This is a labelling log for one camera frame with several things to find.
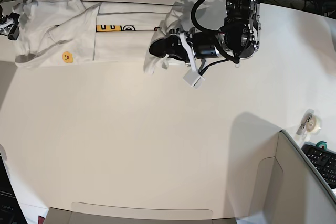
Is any clear tape dispenser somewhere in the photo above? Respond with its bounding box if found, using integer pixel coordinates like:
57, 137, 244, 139
296, 109, 322, 141

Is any black monitor corner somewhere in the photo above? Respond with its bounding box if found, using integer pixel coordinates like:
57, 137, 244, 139
0, 146, 27, 224

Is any white printed t-shirt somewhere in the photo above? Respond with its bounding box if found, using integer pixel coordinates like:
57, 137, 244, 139
13, 0, 192, 73

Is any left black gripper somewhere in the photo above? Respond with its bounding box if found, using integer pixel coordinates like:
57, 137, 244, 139
149, 28, 223, 63

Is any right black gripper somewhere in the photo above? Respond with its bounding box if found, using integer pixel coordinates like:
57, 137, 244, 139
1, 12, 20, 41

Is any beige partition box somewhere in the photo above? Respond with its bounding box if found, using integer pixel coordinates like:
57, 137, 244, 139
44, 130, 335, 223

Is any black computer keyboard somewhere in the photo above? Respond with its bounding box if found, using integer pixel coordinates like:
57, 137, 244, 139
301, 144, 336, 189

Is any green tape roll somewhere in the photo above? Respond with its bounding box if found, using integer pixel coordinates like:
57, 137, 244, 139
316, 141, 327, 150

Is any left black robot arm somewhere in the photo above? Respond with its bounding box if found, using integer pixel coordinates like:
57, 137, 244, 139
149, 0, 261, 64

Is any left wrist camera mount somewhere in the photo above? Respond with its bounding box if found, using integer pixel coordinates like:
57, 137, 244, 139
178, 33, 205, 89

